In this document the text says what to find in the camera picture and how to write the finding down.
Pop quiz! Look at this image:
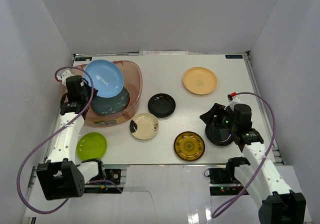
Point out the brown and yellow patterned plate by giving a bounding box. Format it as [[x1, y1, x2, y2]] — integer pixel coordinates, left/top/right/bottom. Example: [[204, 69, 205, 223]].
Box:
[[173, 131, 206, 162]]

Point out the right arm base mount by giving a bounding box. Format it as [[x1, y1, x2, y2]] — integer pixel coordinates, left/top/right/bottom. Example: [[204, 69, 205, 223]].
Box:
[[203, 168, 243, 196]]

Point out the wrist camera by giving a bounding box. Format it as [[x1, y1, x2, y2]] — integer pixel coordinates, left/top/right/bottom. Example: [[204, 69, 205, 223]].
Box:
[[227, 92, 241, 105], [55, 69, 73, 86]]

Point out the black glossy plate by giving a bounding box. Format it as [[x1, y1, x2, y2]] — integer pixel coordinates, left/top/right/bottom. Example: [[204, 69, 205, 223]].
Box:
[[147, 93, 176, 118]]

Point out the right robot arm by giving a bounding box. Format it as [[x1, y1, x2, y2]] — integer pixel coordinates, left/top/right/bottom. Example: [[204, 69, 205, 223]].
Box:
[[200, 103, 307, 223]]

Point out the cream plate with black patch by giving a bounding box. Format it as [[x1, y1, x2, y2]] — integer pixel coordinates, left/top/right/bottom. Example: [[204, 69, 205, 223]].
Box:
[[129, 113, 159, 140]]

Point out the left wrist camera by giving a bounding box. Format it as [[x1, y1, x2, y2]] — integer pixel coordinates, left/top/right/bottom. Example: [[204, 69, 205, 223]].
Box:
[[55, 69, 73, 86]]

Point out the light blue plate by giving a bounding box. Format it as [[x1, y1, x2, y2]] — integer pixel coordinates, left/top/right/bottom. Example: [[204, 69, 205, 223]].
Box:
[[84, 60, 124, 98]]

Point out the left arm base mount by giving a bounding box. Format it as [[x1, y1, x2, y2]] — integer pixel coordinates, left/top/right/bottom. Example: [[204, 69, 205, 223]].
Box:
[[104, 168, 122, 185]]

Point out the lime green plate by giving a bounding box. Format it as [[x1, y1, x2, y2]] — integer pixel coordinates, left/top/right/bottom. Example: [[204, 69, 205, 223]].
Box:
[[76, 132, 108, 161]]

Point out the black plate with iridescent rim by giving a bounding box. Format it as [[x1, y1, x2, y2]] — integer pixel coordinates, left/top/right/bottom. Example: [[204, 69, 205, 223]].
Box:
[[205, 124, 234, 147]]

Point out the pink translucent plastic bin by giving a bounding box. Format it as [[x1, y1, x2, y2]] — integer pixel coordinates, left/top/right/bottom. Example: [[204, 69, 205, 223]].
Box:
[[60, 61, 143, 127]]

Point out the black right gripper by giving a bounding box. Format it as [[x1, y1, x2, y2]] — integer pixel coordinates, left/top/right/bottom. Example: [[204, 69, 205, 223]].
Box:
[[199, 103, 238, 132]]

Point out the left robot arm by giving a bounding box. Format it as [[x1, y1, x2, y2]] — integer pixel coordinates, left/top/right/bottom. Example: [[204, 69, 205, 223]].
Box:
[[36, 75, 106, 200]]

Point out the dark teal ceramic plate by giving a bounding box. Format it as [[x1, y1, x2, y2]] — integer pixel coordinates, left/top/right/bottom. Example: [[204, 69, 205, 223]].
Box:
[[91, 87, 131, 116]]

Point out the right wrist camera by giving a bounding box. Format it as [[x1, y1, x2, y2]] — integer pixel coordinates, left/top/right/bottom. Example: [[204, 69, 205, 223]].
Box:
[[227, 92, 241, 105]]

